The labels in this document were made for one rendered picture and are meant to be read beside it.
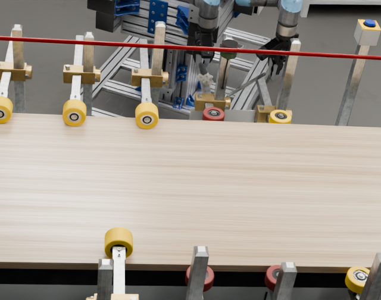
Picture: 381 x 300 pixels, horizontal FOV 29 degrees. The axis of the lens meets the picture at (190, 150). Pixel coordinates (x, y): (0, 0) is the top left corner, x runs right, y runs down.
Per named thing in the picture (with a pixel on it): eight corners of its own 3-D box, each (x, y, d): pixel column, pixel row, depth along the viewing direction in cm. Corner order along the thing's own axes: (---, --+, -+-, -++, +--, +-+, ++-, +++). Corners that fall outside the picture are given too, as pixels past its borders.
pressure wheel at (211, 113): (198, 130, 282) (202, 105, 274) (219, 130, 283) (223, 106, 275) (200, 143, 275) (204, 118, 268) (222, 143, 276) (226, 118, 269)
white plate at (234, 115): (187, 127, 298) (190, 107, 292) (252, 130, 302) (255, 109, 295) (188, 128, 298) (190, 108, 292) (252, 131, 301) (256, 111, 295)
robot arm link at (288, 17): (300, -10, 276) (306, 1, 270) (294, 16, 283) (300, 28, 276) (279, -11, 275) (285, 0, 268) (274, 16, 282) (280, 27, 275)
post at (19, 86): (17, 131, 292) (12, 22, 262) (27, 131, 292) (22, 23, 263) (16, 137, 289) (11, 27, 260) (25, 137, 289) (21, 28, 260)
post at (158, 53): (146, 127, 295) (155, 19, 266) (155, 127, 296) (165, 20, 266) (146, 133, 293) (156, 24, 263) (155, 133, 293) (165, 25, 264)
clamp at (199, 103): (193, 103, 291) (195, 92, 288) (227, 105, 293) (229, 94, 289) (194, 112, 286) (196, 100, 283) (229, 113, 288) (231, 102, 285)
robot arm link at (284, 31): (284, 28, 275) (272, 18, 280) (281, 39, 278) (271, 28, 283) (301, 26, 278) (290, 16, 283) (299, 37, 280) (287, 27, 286)
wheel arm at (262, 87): (254, 82, 315) (256, 74, 313) (262, 83, 316) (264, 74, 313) (271, 146, 281) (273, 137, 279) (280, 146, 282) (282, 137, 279)
